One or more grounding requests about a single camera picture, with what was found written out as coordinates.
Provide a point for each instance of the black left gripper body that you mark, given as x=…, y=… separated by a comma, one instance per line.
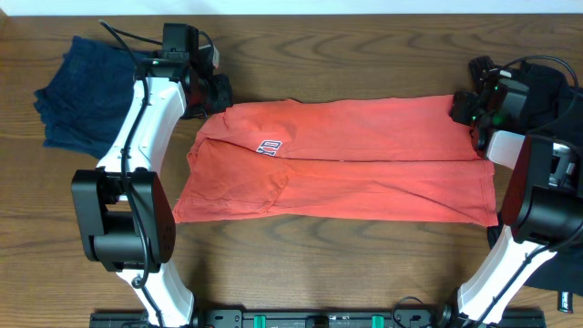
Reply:
x=214, y=97

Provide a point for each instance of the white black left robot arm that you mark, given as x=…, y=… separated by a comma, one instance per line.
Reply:
x=123, y=213

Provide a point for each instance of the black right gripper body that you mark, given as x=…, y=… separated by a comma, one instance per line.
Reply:
x=469, y=112

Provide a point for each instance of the folded navy blue garment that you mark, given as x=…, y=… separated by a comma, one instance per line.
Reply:
x=85, y=104

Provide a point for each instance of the orange printed t-shirt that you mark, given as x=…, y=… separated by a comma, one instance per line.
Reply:
x=399, y=159

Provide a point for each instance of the black clothes pile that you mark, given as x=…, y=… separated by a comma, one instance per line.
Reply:
x=549, y=89

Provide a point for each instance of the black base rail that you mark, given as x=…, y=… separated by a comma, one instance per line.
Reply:
x=239, y=319

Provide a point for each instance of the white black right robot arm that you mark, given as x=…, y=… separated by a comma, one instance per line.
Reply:
x=541, y=214

